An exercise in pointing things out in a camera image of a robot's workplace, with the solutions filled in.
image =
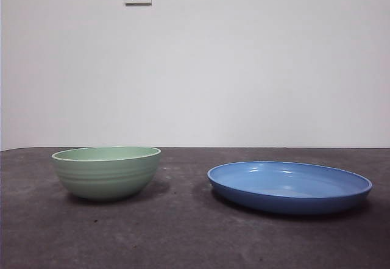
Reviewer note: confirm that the green ribbed bowl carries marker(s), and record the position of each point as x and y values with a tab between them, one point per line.
106	177

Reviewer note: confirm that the blue round plate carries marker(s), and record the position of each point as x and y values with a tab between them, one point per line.
286	186

